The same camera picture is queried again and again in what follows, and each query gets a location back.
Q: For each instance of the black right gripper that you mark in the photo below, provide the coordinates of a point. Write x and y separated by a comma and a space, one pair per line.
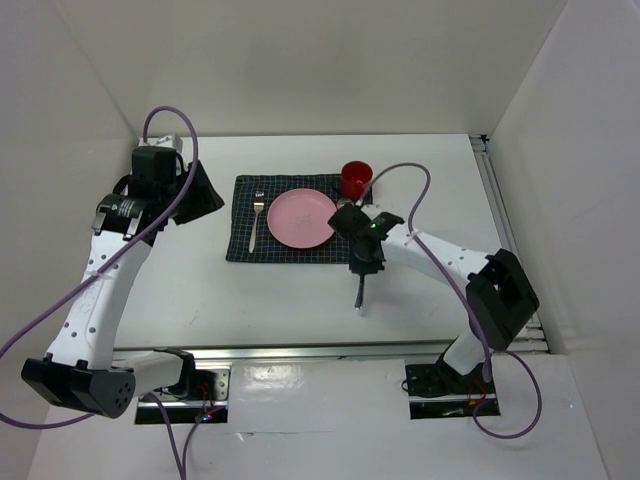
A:
359, 266

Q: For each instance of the aluminium right rail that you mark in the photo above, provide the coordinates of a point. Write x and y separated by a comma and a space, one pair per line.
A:
532, 336

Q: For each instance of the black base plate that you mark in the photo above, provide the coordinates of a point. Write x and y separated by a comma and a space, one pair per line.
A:
205, 388
439, 380

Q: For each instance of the silver knife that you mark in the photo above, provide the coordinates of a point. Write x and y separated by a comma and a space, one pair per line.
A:
360, 294

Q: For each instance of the silver spoon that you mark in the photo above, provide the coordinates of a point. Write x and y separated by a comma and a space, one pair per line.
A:
344, 202

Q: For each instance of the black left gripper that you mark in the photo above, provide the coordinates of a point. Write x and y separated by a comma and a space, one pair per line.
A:
206, 197

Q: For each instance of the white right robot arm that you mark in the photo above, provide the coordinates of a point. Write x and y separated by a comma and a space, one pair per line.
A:
494, 289

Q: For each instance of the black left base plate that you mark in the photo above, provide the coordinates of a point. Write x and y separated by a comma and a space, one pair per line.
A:
205, 388

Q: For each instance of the pink plate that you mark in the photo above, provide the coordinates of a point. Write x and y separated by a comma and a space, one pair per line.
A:
299, 218

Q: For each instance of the silver fork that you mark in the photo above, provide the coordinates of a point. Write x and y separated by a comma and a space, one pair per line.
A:
258, 207

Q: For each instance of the red mug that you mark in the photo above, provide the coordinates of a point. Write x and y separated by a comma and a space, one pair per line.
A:
354, 177

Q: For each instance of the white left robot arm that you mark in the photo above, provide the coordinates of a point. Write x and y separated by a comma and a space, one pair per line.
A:
79, 370

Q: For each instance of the dark checked cloth napkin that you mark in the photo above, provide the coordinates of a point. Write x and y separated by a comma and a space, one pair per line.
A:
268, 250

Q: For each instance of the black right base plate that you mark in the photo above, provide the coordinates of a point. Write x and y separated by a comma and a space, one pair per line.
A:
439, 380

